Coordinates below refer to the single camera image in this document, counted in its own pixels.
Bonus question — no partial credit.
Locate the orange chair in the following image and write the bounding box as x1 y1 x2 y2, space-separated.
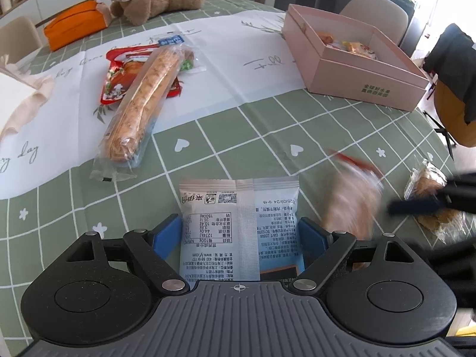
422 80 476 157

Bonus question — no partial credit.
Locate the lollipop packet with blue label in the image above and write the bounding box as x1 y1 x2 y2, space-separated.
158 34 206 76

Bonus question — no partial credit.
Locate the red edged snack packet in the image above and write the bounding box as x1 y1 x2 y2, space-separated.
322 148 385 240

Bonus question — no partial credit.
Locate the beige chair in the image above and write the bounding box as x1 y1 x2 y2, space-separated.
340 0 409 45
0 15 43 60

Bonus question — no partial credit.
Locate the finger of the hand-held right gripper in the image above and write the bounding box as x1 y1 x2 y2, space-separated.
389 192 450 216

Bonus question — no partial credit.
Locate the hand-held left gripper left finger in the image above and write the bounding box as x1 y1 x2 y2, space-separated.
63 214 190 294

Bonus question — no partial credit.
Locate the small yellow snack packet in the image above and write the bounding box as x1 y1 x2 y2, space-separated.
341 41 377 60

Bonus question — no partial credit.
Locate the dark jacket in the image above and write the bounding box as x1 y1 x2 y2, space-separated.
424 23 476 124

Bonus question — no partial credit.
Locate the pink cardboard box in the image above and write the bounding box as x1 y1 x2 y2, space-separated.
283 3 430 112

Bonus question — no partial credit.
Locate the cream cloth bag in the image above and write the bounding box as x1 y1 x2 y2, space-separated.
0 54 56 140

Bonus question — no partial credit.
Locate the blue white snack packet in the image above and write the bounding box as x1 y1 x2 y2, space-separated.
178 178 300 282

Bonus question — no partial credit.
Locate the orange tissue box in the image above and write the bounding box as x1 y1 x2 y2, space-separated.
44 0 112 52

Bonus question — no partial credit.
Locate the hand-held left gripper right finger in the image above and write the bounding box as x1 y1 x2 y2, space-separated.
292 217 417 294

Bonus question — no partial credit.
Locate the green checked tablecloth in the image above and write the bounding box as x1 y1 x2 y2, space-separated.
0 0 462 346

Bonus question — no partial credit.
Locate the long bread stick packet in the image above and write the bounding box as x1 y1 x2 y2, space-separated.
91 43 187 183

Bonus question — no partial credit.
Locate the white printed table runner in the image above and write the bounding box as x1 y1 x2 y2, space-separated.
0 9 309 199

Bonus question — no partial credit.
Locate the red flat snack packet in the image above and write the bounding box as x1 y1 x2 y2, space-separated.
106 44 183 98

